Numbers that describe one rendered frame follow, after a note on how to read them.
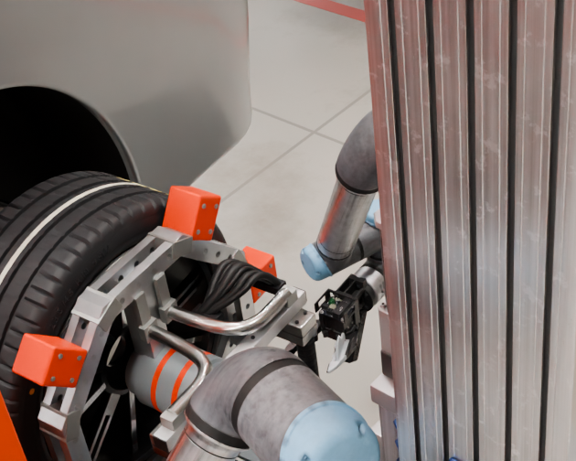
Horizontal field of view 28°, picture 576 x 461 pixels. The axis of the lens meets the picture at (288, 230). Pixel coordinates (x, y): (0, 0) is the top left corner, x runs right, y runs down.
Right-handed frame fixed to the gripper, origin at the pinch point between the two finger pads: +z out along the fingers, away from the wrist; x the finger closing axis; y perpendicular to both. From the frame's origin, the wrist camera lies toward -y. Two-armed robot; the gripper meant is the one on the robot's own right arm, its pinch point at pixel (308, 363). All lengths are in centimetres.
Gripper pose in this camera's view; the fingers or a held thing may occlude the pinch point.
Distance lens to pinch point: 223.9
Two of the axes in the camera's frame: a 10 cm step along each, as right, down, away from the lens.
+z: -5.6, 5.6, -6.1
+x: 8.2, 2.8, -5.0
